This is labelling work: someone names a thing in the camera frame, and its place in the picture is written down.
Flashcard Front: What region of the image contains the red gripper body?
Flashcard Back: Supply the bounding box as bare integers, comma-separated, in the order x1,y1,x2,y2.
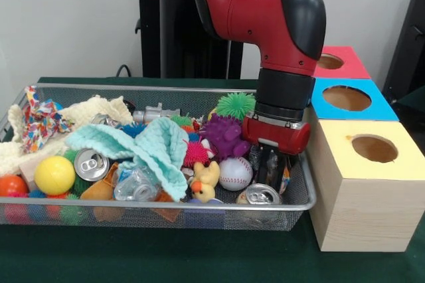
241,113,312,156

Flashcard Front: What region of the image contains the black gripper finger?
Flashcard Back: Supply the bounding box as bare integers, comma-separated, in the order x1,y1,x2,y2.
276,153,289,194
258,145,270,184

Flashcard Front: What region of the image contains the wooden three-hole box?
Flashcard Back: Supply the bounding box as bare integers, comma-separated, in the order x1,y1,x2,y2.
303,45,425,252

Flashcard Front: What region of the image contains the silver mesh bin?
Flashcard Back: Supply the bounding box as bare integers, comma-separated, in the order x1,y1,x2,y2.
0,82,317,231

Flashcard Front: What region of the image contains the silver drink can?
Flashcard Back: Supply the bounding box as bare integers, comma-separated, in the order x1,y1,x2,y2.
73,147,110,183
236,183,282,206

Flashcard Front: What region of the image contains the white baseball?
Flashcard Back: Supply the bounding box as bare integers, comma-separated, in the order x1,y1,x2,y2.
218,156,254,191

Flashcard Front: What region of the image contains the purple spiky toy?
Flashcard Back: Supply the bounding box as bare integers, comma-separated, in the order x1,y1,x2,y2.
199,113,250,159

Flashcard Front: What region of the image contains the green spiky ball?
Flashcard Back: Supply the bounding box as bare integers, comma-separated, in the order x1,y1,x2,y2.
215,92,257,120

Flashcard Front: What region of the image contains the yellow plush duck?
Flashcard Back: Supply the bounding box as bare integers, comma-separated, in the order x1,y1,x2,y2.
189,160,222,204

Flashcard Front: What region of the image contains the mint knitted cloth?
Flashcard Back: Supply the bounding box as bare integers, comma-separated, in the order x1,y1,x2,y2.
64,116,190,203

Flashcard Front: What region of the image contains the dark green table cloth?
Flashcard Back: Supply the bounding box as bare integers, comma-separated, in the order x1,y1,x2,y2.
0,76,425,283

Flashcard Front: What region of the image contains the black panel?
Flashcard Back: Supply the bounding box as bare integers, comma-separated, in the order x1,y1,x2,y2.
381,0,425,98

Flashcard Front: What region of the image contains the cream knitted cloth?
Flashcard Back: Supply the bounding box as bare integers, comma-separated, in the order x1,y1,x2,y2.
0,94,134,177

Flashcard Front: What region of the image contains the yellow ball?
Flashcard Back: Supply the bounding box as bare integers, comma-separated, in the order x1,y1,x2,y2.
33,155,76,197

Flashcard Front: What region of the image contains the large colourful patterned cloth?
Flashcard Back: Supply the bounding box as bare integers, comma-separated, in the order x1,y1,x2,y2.
20,85,74,154

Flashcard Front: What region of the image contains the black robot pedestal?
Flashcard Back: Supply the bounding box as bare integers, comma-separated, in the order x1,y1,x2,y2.
128,0,266,80

